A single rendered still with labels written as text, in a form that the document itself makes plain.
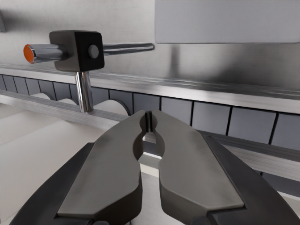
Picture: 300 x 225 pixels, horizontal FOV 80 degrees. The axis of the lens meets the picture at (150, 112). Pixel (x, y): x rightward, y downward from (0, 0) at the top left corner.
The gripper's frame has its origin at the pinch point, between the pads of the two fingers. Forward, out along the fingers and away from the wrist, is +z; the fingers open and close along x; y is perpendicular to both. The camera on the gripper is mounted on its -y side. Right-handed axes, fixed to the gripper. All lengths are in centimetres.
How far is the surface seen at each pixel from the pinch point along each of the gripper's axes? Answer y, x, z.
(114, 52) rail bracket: -3.2, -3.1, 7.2
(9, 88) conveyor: 5.2, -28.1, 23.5
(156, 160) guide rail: 9.2, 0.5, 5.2
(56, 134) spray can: 2.5, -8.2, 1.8
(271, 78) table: 0.4, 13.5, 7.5
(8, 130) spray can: 4.1, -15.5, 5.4
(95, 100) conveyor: 4.1, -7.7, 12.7
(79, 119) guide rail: 1.7, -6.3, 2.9
